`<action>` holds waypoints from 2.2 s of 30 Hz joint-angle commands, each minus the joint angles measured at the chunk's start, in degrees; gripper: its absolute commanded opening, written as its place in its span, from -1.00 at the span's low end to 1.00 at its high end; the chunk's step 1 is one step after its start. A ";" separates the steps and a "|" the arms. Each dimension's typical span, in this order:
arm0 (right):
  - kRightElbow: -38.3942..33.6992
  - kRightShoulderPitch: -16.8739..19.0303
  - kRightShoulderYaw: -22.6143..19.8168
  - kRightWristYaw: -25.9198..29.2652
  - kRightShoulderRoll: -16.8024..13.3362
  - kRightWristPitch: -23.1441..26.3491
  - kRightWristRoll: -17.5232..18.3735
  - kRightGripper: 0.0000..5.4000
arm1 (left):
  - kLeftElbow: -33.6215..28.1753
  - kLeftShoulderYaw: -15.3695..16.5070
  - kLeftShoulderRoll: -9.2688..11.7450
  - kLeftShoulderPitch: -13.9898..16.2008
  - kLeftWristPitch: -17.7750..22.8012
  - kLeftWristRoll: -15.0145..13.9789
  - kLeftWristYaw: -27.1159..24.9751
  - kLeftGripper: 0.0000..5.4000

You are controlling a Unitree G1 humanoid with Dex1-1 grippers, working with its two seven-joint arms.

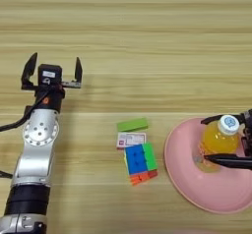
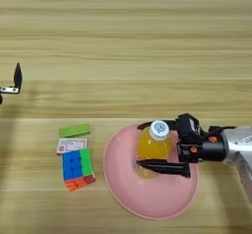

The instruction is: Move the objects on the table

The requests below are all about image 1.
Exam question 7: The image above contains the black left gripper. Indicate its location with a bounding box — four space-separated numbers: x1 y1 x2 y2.
21 51 83 114

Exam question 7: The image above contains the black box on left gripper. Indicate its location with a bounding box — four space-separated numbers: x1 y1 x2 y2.
37 64 63 87

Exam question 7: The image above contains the white red card box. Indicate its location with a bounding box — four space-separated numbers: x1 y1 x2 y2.
116 132 147 149

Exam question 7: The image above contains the orange juice bottle white cap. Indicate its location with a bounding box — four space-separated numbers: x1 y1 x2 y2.
196 114 241 173

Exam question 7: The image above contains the multicolour puzzle cube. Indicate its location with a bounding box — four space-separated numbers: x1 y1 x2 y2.
123 142 158 187

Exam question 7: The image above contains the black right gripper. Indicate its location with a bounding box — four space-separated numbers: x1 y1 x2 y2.
200 109 252 171

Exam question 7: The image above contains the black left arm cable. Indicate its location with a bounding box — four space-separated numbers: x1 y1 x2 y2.
0 91 50 180

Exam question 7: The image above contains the green rectangular block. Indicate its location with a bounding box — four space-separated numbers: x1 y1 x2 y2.
116 117 149 133

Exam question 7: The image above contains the pink plate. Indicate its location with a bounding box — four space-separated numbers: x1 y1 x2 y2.
163 117 252 215

